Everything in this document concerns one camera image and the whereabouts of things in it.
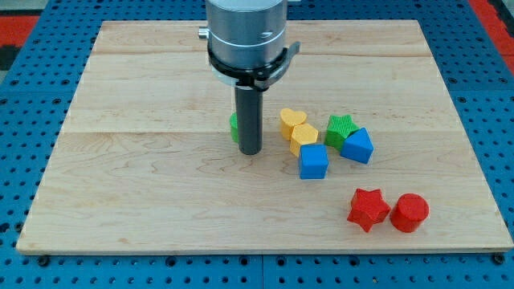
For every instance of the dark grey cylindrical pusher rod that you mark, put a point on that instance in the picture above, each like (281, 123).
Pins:
(249, 110)

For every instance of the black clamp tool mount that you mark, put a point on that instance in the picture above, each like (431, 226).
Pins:
(260, 78)

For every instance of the green circle block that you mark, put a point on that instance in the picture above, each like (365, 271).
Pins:
(234, 132)

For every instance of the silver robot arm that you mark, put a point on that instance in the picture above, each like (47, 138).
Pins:
(246, 46)

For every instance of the yellow heart block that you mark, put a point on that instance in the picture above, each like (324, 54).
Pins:
(289, 119)

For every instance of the yellow hexagon block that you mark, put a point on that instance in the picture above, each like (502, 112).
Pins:
(303, 134)

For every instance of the blue cube block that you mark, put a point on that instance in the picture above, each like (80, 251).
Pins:
(313, 161)

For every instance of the green star block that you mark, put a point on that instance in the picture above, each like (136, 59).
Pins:
(339, 129)

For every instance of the blue triangle block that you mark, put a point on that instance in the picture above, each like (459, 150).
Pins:
(358, 147)

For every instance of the wooden board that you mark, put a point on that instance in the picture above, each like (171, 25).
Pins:
(144, 163)

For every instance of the red star block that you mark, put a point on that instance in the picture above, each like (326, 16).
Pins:
(368, 208)

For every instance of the red cylinder block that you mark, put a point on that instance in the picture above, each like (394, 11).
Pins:
(410, 211)

